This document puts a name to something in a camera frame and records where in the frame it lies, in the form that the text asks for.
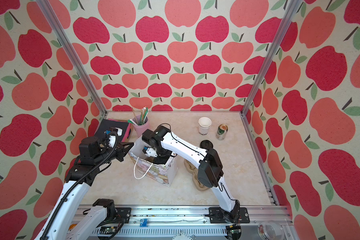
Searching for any white paper gift bag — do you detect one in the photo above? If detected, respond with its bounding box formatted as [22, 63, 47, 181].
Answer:
[129, 138, 178, 187]

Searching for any blue small block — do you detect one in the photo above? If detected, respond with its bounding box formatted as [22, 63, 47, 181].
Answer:
[140, 219, 148, 228]

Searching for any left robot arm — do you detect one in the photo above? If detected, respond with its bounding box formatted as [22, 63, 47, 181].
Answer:
[36, 131, 134, 240]

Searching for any green paper straw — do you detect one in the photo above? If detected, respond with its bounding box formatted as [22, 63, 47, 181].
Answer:
[140, 107, 149, 125]

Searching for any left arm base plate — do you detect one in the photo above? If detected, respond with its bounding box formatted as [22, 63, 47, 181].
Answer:
[100, 208, 132, 225]

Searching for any pink straw holder cup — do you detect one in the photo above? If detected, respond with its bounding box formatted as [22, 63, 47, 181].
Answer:
[132, 115, 151, 138]

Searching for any black napkin stack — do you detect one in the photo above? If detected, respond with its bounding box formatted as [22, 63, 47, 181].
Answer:
[94, 120, 132, 142]

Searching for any clear plastic container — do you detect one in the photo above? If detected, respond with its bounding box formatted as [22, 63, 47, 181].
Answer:
[258, 221, 285, 240]

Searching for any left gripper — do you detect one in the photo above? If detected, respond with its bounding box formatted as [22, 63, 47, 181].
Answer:
[94, 141, 135, 166]

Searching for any aluminium frame post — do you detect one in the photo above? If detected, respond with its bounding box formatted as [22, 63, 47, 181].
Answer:
[240, 0, 303, 119]
[36, 0, 108, 119]

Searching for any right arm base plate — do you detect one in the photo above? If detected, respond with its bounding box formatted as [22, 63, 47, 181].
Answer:
[205, 207, 251, 224]

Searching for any cardboard cup carrier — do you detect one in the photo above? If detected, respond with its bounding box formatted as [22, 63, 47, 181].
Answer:
[184, 159, 209, 192]

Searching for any right aluminium frame post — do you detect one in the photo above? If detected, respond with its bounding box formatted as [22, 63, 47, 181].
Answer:
[240, 0, 303, 119]

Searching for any left aluminium frame post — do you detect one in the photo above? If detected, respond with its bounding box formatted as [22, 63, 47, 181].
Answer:
[36, 0, 108, 119]

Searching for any green drink can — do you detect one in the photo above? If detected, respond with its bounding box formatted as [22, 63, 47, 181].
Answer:
[216, 124, 228, 141]

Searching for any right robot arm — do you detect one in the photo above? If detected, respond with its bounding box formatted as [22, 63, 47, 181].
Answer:
[142, 124, 240, 224]

